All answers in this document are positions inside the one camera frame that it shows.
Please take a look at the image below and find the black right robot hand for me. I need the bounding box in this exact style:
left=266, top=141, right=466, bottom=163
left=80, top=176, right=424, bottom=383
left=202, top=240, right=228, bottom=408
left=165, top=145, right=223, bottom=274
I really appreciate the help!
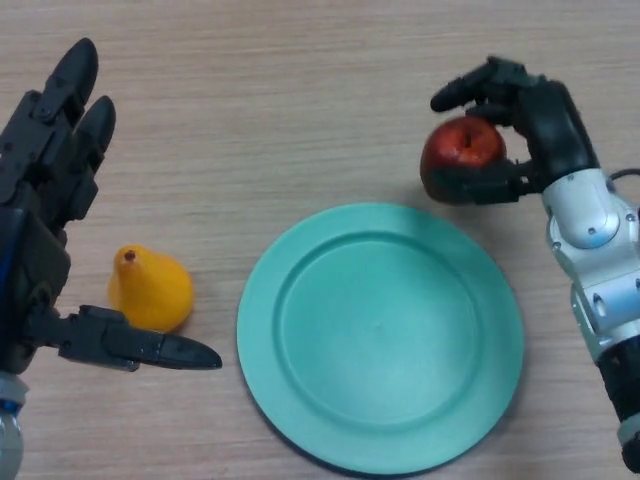
left=429, top=56, right=601, bottom=206

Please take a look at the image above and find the yellow pear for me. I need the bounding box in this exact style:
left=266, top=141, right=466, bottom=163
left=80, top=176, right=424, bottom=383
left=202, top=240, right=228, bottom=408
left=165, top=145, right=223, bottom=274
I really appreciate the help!
left=108, top=244, right=195, bottom=332

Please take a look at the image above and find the red apple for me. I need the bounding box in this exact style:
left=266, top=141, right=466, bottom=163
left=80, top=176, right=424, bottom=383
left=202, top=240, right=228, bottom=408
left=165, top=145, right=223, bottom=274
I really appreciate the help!
left=419, top=116, right=506, bottom=205

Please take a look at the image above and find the green round plate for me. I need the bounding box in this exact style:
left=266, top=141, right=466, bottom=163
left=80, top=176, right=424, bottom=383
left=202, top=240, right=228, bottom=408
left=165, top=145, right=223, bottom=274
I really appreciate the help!
left=236, top=202, right=525, bottom=475

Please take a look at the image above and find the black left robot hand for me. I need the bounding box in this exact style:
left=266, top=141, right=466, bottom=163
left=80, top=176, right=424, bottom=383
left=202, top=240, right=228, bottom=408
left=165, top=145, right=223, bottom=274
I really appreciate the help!
left=0, top=38, right=223, bottom=375

